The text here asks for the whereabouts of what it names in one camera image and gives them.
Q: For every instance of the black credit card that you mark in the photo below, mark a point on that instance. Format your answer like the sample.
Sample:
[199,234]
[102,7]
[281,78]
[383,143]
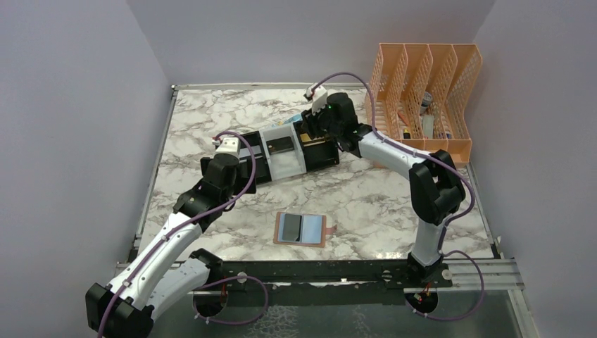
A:
[280,145]

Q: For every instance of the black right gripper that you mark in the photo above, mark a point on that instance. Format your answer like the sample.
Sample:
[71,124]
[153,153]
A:
[309,120]

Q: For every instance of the white tray bin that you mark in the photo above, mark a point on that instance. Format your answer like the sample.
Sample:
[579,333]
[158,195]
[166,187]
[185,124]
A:
[287,164]

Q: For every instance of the peach plastic file organizer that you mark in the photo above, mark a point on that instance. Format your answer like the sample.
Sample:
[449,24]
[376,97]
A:
[420,92]

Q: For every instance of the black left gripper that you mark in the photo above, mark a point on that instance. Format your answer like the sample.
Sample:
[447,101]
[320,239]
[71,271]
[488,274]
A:
[242,179]

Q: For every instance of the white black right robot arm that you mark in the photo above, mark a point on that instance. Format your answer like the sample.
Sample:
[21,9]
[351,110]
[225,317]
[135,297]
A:
[435,189]

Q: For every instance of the brown leather card holder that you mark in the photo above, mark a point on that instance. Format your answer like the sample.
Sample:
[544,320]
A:
[302,229]

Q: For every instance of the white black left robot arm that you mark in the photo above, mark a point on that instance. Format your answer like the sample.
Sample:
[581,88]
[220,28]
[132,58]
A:
[130,304]

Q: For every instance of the dark card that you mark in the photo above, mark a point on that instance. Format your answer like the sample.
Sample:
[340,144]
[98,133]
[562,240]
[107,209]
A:
[290,227]

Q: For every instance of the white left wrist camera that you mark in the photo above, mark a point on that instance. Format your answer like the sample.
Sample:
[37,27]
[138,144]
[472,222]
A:
[227,146]

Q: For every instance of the blue packaged tool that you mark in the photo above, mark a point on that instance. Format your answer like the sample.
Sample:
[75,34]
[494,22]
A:
[290,120]

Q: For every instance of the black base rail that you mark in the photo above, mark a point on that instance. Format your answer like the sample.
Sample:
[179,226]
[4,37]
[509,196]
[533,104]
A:
[275,275]

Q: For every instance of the gold credit card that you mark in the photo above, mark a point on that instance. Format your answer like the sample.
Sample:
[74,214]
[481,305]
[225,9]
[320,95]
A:
[305,139]

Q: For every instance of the grey staples box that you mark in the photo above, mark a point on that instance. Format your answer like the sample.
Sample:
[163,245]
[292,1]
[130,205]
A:
[428,126]

